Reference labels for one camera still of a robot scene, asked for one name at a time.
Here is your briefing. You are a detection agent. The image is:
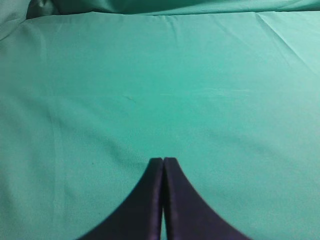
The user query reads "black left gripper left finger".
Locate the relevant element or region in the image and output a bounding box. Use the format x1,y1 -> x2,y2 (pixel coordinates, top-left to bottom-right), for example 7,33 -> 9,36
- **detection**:
80,158 -> 163,240

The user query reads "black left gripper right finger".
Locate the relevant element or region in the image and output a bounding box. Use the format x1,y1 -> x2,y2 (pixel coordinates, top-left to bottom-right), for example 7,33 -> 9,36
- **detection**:
163,157 -> 247,240

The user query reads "green cloth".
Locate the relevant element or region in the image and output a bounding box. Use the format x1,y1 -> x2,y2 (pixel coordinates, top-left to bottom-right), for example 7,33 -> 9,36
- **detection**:
0,0 -> 320,240

